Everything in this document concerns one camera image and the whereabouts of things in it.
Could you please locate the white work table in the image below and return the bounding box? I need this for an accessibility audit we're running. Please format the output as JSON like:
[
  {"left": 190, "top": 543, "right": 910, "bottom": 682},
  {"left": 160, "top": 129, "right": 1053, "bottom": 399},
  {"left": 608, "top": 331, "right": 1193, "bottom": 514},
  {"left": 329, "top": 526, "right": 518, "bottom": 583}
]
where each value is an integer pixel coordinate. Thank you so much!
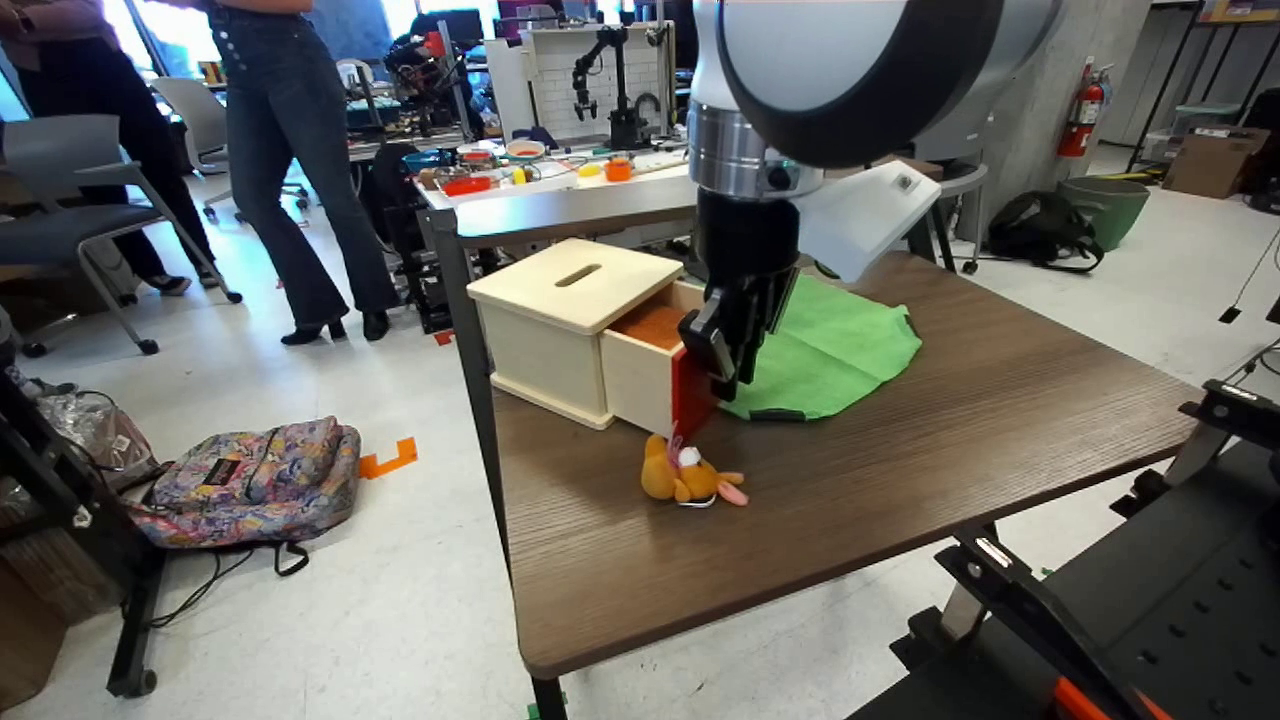
[{"left": 412, "top": 136, "right": 703, "bottom": 338}]

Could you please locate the person in dark clothes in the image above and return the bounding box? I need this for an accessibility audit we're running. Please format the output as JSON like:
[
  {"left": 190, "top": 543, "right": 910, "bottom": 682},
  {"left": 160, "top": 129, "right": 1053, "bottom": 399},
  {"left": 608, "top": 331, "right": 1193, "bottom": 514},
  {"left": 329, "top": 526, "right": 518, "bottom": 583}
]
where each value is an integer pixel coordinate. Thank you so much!
[{"left": 0, "top": 0, "right": 226, "bottom": 300}]

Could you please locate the grey office chair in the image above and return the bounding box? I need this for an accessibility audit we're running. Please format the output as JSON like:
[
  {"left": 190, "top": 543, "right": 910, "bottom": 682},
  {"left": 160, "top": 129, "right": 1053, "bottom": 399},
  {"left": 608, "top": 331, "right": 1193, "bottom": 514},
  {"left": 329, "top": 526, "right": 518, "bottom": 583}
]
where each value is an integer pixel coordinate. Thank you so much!
[{"left": 0, "top": 112, "right": 249, "bottom": 359}]

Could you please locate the green cloth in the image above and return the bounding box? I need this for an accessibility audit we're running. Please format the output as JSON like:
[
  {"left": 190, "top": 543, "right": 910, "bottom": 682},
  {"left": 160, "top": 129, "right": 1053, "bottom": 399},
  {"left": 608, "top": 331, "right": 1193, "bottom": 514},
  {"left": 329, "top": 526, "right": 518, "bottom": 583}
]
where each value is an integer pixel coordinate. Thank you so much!
[{"left": 716, "top": 265, "right": 929, "bottom": 427}]

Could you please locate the green bin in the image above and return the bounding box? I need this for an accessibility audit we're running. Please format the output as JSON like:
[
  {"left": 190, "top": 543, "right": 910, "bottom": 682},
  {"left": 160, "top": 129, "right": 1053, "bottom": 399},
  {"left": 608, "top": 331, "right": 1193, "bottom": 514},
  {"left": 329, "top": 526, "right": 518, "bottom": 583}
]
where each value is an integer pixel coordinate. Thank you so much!
[{"left": 1065, "top": 172, "right": 1158, "bottom": 256}]

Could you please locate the red fronted wooden drawer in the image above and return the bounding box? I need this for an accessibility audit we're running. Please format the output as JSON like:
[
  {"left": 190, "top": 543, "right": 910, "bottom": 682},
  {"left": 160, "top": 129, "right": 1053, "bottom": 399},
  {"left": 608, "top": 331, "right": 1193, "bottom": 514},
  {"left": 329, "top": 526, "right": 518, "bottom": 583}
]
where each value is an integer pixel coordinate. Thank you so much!
[{"left": 599, "top": 277, "right": 726, "bottom": 448}]

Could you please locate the cardboard box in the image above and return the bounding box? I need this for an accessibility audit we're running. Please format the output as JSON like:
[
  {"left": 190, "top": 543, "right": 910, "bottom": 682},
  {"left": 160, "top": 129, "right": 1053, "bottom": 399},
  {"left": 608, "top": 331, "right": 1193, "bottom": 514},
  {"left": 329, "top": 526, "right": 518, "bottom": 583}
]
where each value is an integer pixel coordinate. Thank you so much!
[{"left": 1163, "top": 125, "right": 1276, "bottom": 200}]

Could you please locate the red fire extinguisher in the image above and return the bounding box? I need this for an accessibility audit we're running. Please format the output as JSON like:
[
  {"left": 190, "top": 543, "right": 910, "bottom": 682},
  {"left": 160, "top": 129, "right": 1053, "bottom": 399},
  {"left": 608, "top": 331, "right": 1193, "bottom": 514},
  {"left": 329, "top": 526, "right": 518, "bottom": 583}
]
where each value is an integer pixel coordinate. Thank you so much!
[{"left": 1058, "top": 56, "right": 1113, "bottom": 165}]

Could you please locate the floral backpack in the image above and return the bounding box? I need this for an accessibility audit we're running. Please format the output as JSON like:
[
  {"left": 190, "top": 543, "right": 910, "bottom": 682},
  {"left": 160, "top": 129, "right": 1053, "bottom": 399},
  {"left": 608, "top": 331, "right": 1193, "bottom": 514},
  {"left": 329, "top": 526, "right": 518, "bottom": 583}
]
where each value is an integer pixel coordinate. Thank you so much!
[{"left": 125, "top": 413, "right": 367, "bottom": 582}]

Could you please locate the orange floor bracket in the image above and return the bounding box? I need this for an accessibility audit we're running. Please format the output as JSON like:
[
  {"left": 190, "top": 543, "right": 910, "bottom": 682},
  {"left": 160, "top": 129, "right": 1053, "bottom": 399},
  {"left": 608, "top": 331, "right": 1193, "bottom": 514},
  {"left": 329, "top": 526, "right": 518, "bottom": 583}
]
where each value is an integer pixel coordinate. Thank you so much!
[{"left": 358, "top": 437, "right": 423, "bottom": 484}]

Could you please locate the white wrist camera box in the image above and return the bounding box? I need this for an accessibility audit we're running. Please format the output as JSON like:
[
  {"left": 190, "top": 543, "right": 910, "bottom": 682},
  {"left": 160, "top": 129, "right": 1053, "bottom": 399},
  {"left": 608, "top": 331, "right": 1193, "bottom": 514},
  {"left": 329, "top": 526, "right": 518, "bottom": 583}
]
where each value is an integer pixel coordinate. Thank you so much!
[{"left": 796, "top": 157, "right": 943, "bottom": 288}]

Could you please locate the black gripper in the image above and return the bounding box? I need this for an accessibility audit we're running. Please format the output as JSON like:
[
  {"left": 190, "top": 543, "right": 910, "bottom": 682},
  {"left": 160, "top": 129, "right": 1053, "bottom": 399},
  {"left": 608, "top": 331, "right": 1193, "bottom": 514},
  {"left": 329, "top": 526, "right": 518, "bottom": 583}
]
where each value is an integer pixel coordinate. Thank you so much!
[{"left": 682, "top": 194, "right": 806, "bottom": 399}]

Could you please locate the brown wooden table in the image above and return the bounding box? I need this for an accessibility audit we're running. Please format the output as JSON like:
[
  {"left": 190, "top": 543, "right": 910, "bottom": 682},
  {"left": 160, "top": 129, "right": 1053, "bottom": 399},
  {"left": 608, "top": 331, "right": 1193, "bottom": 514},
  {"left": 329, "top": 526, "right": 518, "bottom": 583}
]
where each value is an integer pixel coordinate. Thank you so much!
[{"left": 423, "top": 203, "right": 572, "bottom": 720}]

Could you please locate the black clamp orange handle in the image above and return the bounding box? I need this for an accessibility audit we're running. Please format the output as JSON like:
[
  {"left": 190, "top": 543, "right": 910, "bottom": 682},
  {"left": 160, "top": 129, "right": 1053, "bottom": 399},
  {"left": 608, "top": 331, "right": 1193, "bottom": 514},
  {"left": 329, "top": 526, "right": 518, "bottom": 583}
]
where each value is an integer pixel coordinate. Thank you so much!
[{"left": 932, "top": 535, "right": 1177, "bottom": 720}]

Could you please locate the orange plush toy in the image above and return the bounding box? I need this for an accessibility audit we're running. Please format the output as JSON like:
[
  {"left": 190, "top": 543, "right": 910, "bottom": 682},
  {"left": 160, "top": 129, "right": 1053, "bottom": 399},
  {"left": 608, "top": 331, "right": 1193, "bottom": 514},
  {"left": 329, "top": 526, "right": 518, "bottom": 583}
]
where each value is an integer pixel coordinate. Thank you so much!
[{"left": 638, "top": 432, "right": 751, "bottom": 517}]

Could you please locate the black stand frame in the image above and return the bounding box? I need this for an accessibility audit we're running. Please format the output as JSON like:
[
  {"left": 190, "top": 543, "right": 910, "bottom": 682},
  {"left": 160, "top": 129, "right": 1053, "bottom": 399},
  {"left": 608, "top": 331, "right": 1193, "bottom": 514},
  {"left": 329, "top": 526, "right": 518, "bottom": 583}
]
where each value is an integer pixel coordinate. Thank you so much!
[{"left": 0, "top": 303, "right": 172, "bottom": 706}]

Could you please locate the black perforated cart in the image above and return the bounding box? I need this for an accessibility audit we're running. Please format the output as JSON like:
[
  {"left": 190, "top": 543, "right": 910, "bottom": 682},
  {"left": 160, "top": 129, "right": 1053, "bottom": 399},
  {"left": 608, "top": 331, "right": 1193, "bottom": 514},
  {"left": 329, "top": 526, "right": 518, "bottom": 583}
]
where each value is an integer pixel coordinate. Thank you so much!
[{"left": 846, "top": 376, "right": 1280, "bottom": 720}]

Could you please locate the black bag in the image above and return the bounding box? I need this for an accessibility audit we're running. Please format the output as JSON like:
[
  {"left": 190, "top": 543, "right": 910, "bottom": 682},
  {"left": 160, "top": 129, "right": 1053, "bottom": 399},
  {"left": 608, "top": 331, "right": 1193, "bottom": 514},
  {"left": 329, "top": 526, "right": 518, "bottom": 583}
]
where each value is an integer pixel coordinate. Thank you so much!
[{"left": 980, "top": 190, "right": 1110, "bottom": 277}]

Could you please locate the person in blue jeans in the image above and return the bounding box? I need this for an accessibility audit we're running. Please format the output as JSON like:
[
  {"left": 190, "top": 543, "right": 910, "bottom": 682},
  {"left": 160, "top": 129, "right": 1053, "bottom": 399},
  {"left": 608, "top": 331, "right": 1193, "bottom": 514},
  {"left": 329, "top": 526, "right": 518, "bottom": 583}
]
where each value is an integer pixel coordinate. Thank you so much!
[{"left": 172, "top": 0, "right": 401, "bottom": 350}]

